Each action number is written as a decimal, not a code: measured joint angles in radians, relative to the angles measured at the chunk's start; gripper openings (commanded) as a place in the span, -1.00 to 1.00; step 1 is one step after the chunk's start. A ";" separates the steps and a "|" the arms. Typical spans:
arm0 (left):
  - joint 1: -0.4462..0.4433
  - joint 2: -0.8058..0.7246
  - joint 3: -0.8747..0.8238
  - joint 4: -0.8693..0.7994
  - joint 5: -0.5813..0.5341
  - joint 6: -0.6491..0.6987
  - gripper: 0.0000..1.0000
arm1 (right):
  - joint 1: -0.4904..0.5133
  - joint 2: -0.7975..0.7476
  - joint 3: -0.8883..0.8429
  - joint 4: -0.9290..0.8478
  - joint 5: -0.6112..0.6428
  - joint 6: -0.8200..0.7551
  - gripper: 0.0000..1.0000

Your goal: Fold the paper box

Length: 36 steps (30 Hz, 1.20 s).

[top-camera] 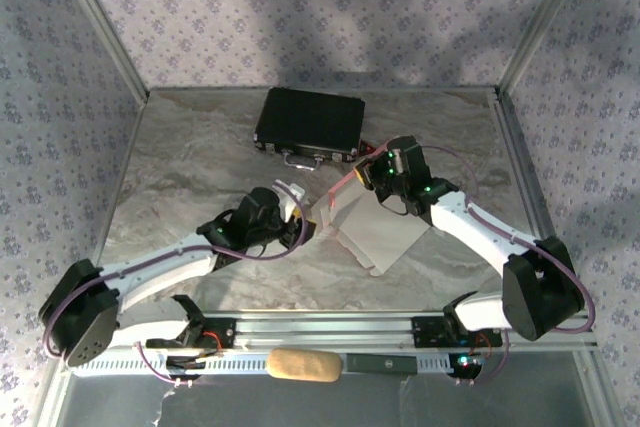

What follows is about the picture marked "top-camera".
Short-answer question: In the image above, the pink paper box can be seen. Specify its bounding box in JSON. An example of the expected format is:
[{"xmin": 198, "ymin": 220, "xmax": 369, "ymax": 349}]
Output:
[{"xmin": 310, "ymin": 166, "xmax": 431, "ymax": 278}]

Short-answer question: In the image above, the tan oblong sponge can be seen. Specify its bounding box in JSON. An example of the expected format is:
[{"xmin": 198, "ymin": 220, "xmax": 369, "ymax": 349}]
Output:
[{"xmin": 267, "ymin": 347, "xmax": 344, "ymax": 383}]

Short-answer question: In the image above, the black rectangular device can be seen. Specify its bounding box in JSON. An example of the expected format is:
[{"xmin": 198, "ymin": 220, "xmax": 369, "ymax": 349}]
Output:
[{"xmin": 344, "ymin": 354, "xmax": 419, "ymax": 376}]

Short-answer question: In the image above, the black connector block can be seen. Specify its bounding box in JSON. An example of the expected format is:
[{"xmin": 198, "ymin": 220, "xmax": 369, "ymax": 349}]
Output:
[{"xmin": 164, "ymin": 354, "xmax": 221, "ymax": 373}]

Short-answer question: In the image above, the black controller board with LED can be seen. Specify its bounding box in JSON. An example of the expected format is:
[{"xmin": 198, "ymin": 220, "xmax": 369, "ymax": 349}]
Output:
[{"xmin": 449, "ymin": 352, "xmax": 487, "ymax": 379}]

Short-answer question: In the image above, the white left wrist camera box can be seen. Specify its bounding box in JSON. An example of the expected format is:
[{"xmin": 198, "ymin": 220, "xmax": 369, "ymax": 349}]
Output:
[{"xmin": 272, "ymin": 178, "xmax": 307, "ymax": 221}]

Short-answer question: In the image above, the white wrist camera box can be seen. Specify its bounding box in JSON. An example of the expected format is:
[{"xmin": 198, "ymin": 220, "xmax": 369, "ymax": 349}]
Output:
[
  {"xmin": 387, "ymin": 144, "xmax": 406, "ymax": 174},
  {"xmin": 272, "ymin": 178, "xmax": 307, "ymax": 221}
]

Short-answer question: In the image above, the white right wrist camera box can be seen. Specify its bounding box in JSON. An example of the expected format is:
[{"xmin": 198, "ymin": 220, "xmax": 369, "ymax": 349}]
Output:
[{"xmin": 387, "ymin": 144, "xmax": 406, "ymax": 174}]

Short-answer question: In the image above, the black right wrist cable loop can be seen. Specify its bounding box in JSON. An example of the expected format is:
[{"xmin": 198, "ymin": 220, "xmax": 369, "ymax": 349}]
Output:
[{"xmin": 377, "ymin": 191, "xmax": 409, "ymax": 217}]

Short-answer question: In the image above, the black briefcase with metal handle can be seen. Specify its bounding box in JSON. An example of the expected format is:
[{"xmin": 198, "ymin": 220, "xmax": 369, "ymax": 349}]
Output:
[{"xmin": 252, "ymin": 86, "xmax": 366, "ymax": 173}]

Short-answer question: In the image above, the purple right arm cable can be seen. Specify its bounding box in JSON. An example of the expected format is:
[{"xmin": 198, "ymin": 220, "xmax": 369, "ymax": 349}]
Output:
[{"xmin": 422, "ymin": 145, "xmax": 597, "ymax": 388}]

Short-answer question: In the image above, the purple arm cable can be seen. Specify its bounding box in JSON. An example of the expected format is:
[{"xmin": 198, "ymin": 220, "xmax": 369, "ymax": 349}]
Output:
[
  {"xmin": 42, "ymin": 181, "xmax": 307, "ymax": 388},
  {"xmin": 422, "ymin": 145, "xmax": 597, "ymax": 388}
]

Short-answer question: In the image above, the aluminium mounting rail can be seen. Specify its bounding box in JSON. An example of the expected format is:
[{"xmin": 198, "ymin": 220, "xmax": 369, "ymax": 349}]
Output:
[{"xmin": 52, "ymin": 311, "xmax": 599, "ymax": 353}]

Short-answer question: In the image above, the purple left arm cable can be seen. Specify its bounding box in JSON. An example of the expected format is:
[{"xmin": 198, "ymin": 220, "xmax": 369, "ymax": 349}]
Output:
[{"xmin": 42, "ymin": 181, "xmax": 307, "ymax": 388}]

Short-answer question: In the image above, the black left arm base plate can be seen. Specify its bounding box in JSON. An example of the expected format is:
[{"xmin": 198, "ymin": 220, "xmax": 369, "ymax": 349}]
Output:
[{"xmin": 144, "ymin": 317, "xmax": 237, "ymax": 351}]

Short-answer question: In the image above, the aluminium side rail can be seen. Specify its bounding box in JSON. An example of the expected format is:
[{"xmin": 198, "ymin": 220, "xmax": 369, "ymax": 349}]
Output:
[{"xmin": 492, "ymin": 89, "xmax": 589, "ymax": 316}]

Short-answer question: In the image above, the white slotted cable duct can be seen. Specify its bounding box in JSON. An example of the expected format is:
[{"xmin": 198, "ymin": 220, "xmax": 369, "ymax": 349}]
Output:
[{"xmin": 72, "ymin": 352, "xmax": 485, "ymax": 379}]

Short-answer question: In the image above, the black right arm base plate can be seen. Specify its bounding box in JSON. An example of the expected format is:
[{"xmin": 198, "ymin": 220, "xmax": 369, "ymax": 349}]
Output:
[{"xmin": 411, "ymin": 315, "xmax": 504, "ymax": 348}]

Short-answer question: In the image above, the aluminium corner post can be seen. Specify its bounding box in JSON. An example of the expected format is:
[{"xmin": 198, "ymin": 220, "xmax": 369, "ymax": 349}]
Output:
[
  {"xmin": 48, "ymin": 0, "xmax": 151, "ymax": 103},
  {"xmin": 494, "ymin": 0, "xmax": 599, "ymax": 98}
]

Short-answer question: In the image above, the aluminium frame leg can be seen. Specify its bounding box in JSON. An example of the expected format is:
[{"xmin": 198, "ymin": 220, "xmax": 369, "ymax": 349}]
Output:
[
  {"xmin": 574, "ymin": 346, "xmax": 626, "ymax": 427},
  {"xmin": 37, "ymin": 364, "xmax": 76, "ymax": 427}
]

